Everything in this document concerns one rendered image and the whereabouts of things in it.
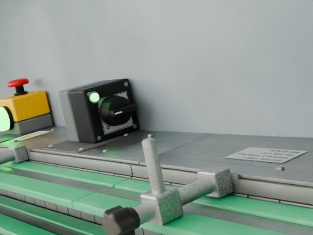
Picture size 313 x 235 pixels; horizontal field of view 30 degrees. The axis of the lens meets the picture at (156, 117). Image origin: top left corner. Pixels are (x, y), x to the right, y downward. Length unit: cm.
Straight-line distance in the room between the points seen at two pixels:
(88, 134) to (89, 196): 21
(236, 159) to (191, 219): 12
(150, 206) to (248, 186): 10
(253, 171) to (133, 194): 14
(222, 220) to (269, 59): 23
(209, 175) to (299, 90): 16
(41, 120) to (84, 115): 28
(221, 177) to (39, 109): 62
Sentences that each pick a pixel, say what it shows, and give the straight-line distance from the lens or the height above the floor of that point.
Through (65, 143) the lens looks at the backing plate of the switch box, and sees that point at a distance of 89.
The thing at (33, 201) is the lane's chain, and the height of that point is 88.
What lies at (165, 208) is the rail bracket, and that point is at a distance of 50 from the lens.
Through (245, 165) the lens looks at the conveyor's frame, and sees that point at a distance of 57.
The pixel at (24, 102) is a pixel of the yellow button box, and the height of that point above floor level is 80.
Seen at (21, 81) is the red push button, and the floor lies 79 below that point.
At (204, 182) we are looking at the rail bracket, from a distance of 54.
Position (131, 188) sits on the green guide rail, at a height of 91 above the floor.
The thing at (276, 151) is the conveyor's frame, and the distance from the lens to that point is 60.
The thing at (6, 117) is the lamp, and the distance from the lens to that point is 110.
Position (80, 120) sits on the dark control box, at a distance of 85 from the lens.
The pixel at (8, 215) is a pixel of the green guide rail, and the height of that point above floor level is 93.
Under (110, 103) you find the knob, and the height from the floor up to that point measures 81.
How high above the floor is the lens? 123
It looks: 35 degrees down
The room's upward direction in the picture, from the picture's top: 108 degrees counter-clockwise
